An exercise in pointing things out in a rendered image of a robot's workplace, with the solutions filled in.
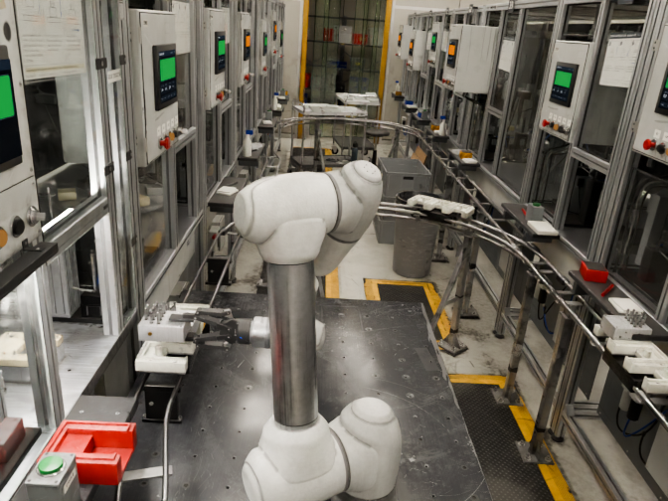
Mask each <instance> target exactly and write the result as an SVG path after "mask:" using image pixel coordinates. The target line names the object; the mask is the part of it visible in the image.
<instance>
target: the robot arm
mask: <svg viewBox="0 0 668 501"><path fill-rule="evenodd" d="M382 191H383V181H382V177H381V172H380V170H379V169H378V168H377V167H376V166H375V165H374V164H372V163H370V162H368V161H363V160H362V161H361V160H356V161H353V162H350V163H348V164H346V165H344V167H343V168H342V170H335V171H329V172H321V173H315V172H295V173H285V174H277V175H272V176H268V177H264V178H261V179H258V180H256V181H254V182H252V183H250V184H248V185H246V186H245V187H244V188H242V190H241V191H239V192H238V194H237V196H236V198H235V201H234V221H235V225H236V227H237V229H238V231H239V233H240V234H241V236H242V237H243V238H244V239H246V240H247V241H249V242H250V243H253V244H256V246H257V248H258V252H259V254H260V255H261V257H262V259H263V260H264V261H266V262H267V266H266V271H267V293H268V316H269V317H255V318H254V320H253V321H252V319H251V318H236V317H235V316H233V315H232V312H231V311H232V308H225V309H218V308H205V307H198V308H197V310H196V312H195V313H188V312H184V313H183V314H173V313H172V314H171V315H170V317H169V321H180V322H193V323H194V320H197V321H200V322H204V323H207V324H211V325H214V326H216V327H218V328H220V331H218V332H213V333H206V334H198V335H196V332H188V334H187V336H186V339H185V341H193V343H194V344H196V348H206V349H219V350H224V351H226V352H229V351H230V348H231V345H232V344H234V343H238V344H247V345H249V344H250V343H251V345H252V346H253V347H254V348H266V349H270V350H271V371H272V394H273V415H272V416H271V417H270V418H269V419H268V421H267V422H266V423H265V425H264V426H263V429H262V434H261V437H260V440H259V443H258V447H257V448H254V449H253V450H252V451H251V452H250V453H249V455H248V457H247V458H246V460H245V464H244V467H243V471H242V477H243V482H244V486H245V490H246V493H247V495H248V497H249V500H250V501H325V500H327V499H330V498H331V501H398V495H397V488H396V479H397V475H398V471H399V466H400V460H401V451H402V435H401V429H400V425H399V422H398V419H397V417H396V416H395V414H394V412H393V411H392V409H391V408H390V406H389V405H388V404H386V403H385V402H384V401H382V400H379V399H376V398H362V399H358V400H355V401H353V402H352V403H350V404H349V405H348V406H347V407H346V408H344V409H343V411H342V412H341V415H340V416H338V417H336V418H335V419H334V420H332V421H331V422H330V423H328V422H327V421H326V419H325V418H324V417H323V416H322V415H321V414H319V413H318V394H317V354H316V352H317V351H319V350H320V349H321V348H322V346H323V344H324V341H325V326H324V324H322V323H321V322H320V321H318V320H316V314H315V299H316V294H317V289H318V280H317V278H316V276H324V275H327V274H329V273H331V272H332V271H333V270H334V269H335V268H336V267H337V266H338V265H339V264H340V262H341V261H342V260H343V258H344V257H345V256H346V255H347V253H348V252H349V251H350V250H351V249H352V247H353V246H354V245H355V244H356V243H357V242H358V241H359V240H360V238H361V237H362V235H363V234H364V232H365V231H366V230H367V229H368V228H369V227H370V225H371V223H372V221H373V219H374V217H375V215H376V213H377V211H378V208H379V205H380V202H381V198H382ZM208 315H209V316H208ZM211 316H225V317H229V318H227V319H226V320H225V319H221V318H219V319H218V318H215V317H211ZM220 323H221V324H220ZM223 339H224V340H225V341H227V342H217V341H210V340H223Z"/></svg>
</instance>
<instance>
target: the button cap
mask: <svg viewBox="0 0 668 501"><path fill-rule="evenodd" d="M63 465H64V463H63V459H62V458H61V457H59V456H56V455H53V456H49V457H46V458H44V459H43V460H42V461H41V462H40V463H39V466H38V467H39V472H41V473H43V474H51V473H55V472H57V471H59V470H60V469H61V468H62V467H63Z"/></svg>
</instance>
